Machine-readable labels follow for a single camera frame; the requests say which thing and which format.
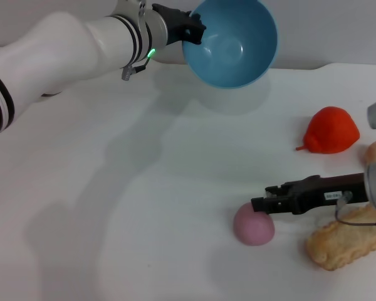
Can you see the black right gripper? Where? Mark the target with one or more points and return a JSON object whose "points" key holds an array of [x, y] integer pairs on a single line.
{"points": [[319, 194]]}

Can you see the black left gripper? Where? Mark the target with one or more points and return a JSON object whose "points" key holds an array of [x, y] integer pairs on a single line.
{"points": [[175, 25]]}

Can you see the pink toy peach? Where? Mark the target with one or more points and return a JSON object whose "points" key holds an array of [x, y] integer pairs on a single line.
{"points": [[253, 227]]}

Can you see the blue bowl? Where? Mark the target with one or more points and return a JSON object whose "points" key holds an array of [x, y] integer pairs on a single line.
{"points": [[235, 47]]}

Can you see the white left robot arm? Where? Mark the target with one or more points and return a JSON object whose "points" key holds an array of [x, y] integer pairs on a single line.
{"points": [[59, 59]]}

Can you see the toasted bread slice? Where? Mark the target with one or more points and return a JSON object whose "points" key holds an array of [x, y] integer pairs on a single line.
{"points": [[344, 241]]}

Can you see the red pepper toy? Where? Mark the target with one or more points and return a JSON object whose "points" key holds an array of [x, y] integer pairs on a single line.
{"points": [[332, 130]]}

